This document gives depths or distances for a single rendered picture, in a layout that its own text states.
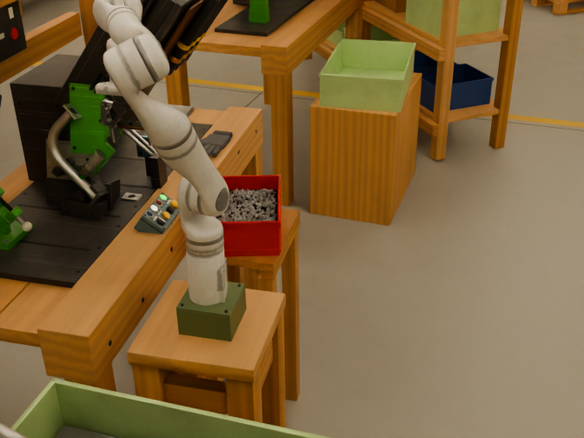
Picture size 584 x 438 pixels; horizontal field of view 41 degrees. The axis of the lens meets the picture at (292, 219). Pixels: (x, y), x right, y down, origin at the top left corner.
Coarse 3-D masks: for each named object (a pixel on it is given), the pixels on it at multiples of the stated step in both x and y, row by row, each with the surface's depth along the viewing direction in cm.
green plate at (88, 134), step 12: (72, 84) 228; (84, 84) 227; (72, 96) 229; (84, 96) 228; (96, 96) 227; (84, 108) 229; (96, 108) 228; (72, 120) 231; (84, 120) 230; (96, 120) 229; (72, 132) 232; (84, 132) 231; (96, 132) 230; (108, 132) 234; (72, 144) 233; (84, 144) 232; (96, 144) 231
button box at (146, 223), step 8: (160, 200) 232; (168, 200) 234; (160, 208) 230; (144, 216) 223; (152, 216) 225; (160, 216) 227; (136, 224) 225; (144, 224) 224; (152, 224) 224; (160, 224) 224; (168, 224) 226; (152, 232) 225; (160, 232) 224
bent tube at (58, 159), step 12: (72, 108) 229; (60, 120) 228; (60, 132) 231; (48, 144) 231; (60, 156) 232; (60, 168) 232; (72, 168) 232; (72, 180) 232; (84, 180) 232; (84, 192) 232
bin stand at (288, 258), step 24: (288, 216) 253; (288, 240) 244; (240, 264) 231; (264, 264) 229; (288, 264) 262; (264, 288) 234; (288, 288) 267; (288, 312) 272; (288, 336) 278; (288, 360) 283; (288, 384) 289
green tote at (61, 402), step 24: (48, 384) 160; (72, 384) 160; (48, 408) 160; (72, 408) 163; (96, 408) 161; (120, 408) 159; (144, 408) 156; (168, 408) 154; (192, 408) 154; (24, 432) 152; (48, 432) 161; (96, 432) 165; (120, 432) 162; (144, 432) 160; (168, 432) 158; (192, 432) 156; (216, 432) 153; (240, 432) 151; (264, 432) 149; (288, 432) 148
